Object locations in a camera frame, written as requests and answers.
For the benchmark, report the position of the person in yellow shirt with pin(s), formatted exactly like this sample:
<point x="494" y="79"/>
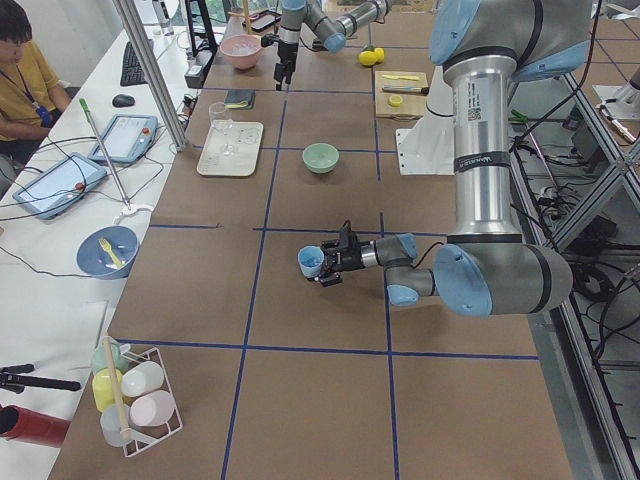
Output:
<point x="32" y="97"/>

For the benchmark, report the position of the mint green cup in rack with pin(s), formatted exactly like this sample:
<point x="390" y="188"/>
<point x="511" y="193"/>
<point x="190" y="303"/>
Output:
<point x="118" y="351"/>

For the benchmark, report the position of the black camera tripod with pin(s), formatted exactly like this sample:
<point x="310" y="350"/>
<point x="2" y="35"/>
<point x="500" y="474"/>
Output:
<point x="17" y="378"/>

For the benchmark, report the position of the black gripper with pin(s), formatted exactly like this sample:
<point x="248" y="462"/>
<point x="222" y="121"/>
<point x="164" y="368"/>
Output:
<point x="351" y="259"/>
<point x="287" y="51"/>

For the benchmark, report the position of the metal muddler rod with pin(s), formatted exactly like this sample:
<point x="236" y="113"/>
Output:
<point x="408" y="90"/>

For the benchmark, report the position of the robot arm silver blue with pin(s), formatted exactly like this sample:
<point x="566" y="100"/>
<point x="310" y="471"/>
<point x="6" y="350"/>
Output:
<point x="484" y="268"/>
<point x="331" y="33"/>

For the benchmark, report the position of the yellow plastic fork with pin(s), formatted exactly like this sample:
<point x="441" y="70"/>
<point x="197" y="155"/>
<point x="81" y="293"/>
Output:
<point x="108" y="249"/>

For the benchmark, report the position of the clear wine glass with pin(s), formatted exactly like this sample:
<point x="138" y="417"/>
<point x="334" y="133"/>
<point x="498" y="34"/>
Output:
<point x="222" y="123"/>

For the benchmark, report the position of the red bottle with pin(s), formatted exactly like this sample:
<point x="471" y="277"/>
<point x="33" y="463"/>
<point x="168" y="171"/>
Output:
<point x="32" y="427"/>

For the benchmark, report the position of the clear cup in rack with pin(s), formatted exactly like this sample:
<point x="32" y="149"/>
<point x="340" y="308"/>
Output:
<point x="111" y="427"/>

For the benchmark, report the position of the wooden cutting board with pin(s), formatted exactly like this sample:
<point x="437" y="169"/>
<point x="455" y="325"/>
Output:
<point x="400" y="94"/>

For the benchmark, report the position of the pink cup in rack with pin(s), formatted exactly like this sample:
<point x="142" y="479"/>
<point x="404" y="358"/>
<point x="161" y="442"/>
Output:
<point x="152" y="409"/>

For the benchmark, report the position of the light blue plastic cup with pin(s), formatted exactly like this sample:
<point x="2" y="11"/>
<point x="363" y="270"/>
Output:
<point x="310" y="260"/>

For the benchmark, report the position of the green handled metal pole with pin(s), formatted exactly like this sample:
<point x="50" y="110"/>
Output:
<point x="126" y="210"/>

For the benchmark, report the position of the far teach pendant tablet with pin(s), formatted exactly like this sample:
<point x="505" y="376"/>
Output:
<point x="128" y="137"/>

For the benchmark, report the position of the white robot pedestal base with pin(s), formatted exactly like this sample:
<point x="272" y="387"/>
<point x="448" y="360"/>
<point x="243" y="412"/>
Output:
<point x="428" y="147"/>

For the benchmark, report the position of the half lemon slice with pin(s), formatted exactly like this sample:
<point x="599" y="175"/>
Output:
<point x="395" y="100"/>

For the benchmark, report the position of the large yellow lemon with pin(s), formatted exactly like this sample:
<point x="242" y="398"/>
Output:
<point x="368" y="58"/>

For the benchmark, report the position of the yellow cup in rack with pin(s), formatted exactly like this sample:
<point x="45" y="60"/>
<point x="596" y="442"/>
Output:
<point x="102" y="390"/>

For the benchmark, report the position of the black computer mouse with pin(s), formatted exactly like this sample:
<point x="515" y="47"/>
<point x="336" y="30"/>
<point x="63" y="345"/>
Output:
<point x="123" y="101"/>

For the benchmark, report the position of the black keyboard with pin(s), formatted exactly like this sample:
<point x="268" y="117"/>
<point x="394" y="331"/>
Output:
<point x="132" y="73"/>

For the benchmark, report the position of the cream bear tray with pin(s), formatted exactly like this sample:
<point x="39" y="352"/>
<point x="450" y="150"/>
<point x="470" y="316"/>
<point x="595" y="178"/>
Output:
<point x="234" y="154"/>

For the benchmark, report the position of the grey yellow cleaning cloth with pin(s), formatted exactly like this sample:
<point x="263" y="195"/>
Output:
<point x="242" y="99"/>

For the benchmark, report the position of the green ceramic bowl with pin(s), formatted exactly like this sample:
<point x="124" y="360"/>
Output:
<point x="320" y="158"/>

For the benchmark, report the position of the pink bowl with ice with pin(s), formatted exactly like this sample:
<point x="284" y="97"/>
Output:
<point x="242" y="51"/>

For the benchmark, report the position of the blue bowl on side table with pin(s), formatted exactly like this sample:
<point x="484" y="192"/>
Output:
<point x="92" y="260"/>

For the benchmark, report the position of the teach pendant tablet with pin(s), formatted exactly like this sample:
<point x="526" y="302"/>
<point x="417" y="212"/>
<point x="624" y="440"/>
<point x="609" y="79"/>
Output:
<point x="60" y="186"/>
<point x="128" y="137"/>

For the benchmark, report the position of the white cup in rack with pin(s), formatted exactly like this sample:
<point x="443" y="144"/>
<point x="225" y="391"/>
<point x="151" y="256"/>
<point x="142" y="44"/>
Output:
<point x="141" y="379"/>

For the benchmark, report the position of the near teach pendant tablet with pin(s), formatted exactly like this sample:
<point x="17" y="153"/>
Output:
<point x="60" y="186"/>

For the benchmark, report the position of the aluminium frame post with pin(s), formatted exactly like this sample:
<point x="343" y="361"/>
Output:
<point x="138" y="38"/>

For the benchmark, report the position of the yellow plastic knife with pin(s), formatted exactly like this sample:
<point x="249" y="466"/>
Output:
<point x="401" y="77"/>

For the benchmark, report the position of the small yellow lemon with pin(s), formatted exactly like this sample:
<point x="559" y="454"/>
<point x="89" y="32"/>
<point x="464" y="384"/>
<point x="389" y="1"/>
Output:
<point x="379" y="54"/>

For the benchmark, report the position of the white wire cup rack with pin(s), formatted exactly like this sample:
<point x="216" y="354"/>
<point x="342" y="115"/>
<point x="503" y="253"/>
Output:
<point x="142" y="438"/>

